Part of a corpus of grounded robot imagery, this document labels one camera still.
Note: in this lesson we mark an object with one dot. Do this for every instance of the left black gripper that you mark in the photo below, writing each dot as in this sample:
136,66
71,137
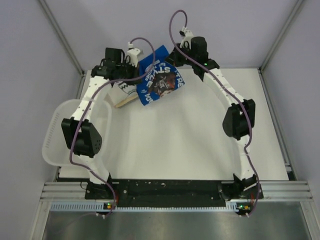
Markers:
134,73

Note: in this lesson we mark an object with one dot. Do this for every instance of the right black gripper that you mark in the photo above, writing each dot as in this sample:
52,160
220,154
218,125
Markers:
174,57

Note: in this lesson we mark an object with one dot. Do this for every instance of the blue t-shirt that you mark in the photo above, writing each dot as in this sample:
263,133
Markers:
162,78

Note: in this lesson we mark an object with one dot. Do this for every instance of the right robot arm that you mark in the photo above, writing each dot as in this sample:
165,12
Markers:
239,118

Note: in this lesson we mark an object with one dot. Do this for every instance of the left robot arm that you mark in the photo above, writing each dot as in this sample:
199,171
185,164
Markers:
82,136

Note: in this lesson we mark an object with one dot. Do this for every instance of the white folded printed t-shirt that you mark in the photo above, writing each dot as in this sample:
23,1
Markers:
120,91

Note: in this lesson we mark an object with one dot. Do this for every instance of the beige folded t-shirt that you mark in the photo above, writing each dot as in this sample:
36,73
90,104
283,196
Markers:
126,101

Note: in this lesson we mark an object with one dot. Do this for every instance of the white plastic basket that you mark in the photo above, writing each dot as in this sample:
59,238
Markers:
54,148

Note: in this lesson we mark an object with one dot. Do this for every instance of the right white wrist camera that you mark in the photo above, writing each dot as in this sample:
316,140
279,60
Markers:
187,36

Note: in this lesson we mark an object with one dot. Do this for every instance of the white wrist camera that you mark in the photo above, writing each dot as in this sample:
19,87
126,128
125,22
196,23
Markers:
187,36
133,55

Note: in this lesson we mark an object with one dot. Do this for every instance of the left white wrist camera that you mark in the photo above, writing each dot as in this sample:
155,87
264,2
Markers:
133,55

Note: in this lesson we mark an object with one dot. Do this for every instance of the left aluminium frame post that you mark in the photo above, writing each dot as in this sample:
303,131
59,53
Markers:
60,35

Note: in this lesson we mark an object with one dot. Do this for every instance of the aluminium frame post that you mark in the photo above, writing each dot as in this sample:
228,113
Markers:
294,13
60,35

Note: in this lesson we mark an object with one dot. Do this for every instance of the right aluminium frame post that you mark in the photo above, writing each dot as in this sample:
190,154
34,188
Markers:
294,13

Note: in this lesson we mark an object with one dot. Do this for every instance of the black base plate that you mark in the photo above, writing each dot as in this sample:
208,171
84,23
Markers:
160,193

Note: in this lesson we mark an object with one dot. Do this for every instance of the grey slotted cable duct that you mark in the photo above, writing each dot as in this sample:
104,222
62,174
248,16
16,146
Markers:
105,207

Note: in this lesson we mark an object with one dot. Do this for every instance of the aluminium front rail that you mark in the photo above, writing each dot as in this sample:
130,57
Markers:
273,191

